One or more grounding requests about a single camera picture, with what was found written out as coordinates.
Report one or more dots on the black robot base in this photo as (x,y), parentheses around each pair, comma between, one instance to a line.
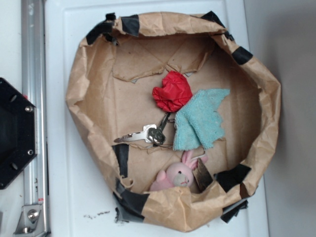
(17,133)

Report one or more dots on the brown tag card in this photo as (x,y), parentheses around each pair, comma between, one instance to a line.
(202,176)

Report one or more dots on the metal corner bracket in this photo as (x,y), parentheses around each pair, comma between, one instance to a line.
(32,222)

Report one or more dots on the white tray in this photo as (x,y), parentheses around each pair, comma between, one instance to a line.
(81,203)

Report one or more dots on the pink plush bunny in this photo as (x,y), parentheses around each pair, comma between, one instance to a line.
(178,174)

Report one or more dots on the aluminium rail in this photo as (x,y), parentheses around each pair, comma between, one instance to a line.
(34,87)

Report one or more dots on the brown paper bag bin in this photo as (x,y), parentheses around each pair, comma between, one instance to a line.
(109,95)

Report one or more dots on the silver key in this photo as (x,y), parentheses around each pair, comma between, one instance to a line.
(142,135)
(156,134)

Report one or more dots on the red crumpled bag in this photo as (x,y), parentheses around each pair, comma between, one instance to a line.
(174,93)

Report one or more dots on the light blue cloth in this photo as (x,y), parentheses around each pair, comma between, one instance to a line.
(198,123)

